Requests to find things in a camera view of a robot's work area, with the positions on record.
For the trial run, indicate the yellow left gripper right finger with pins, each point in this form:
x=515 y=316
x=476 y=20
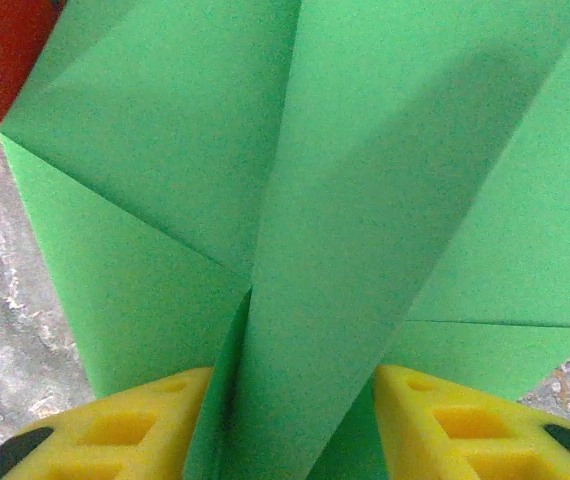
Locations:
x=465 y=440

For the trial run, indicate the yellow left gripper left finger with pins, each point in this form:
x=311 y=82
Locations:
x=90 y=440

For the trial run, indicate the small red block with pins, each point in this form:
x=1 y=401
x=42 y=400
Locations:
x=0 y=55

